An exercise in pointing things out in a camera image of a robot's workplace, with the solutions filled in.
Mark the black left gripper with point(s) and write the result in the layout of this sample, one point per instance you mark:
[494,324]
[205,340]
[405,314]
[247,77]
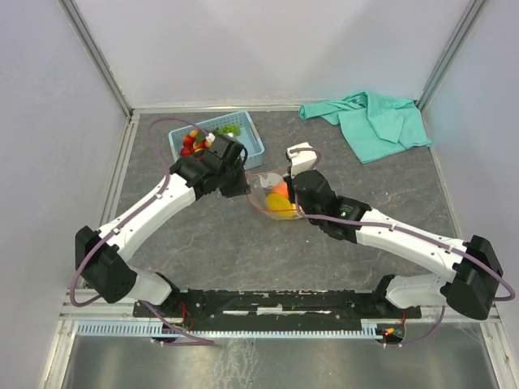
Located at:
[240,188]

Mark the yellow lemon fruit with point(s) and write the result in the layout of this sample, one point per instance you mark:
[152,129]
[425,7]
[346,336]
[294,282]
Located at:
[289,214]

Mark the orange peach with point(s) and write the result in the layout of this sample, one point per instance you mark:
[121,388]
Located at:
[281,189]

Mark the yellow mango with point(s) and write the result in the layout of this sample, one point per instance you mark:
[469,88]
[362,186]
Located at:
[277,203]

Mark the red strawberries with leaf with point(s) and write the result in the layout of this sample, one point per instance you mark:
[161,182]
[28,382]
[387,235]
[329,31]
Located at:
[195,141]

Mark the light blue plastic basket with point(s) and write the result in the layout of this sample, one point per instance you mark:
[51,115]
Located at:
[247,135]

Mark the green grapes bunch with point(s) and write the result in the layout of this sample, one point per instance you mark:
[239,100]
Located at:
[230,130]

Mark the clear orange zip bag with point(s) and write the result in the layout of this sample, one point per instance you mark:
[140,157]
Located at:
[261,185]

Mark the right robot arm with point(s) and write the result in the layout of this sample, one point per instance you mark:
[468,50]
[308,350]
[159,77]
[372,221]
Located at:
[463,275]

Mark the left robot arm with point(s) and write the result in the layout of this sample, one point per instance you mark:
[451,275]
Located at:
[102,255]

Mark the teal cloth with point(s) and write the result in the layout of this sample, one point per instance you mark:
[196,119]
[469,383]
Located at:
[374,125]

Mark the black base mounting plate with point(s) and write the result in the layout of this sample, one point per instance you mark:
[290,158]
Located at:
[173,308]

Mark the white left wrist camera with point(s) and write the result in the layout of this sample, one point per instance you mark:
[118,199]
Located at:
[209,139]

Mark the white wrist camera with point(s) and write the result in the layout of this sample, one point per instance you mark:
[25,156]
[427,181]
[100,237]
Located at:
[301,157]
[209,139]

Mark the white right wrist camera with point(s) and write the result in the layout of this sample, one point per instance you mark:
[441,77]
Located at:
[301,157]

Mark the light blue cable duct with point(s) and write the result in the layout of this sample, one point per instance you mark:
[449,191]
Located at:
[158,330]

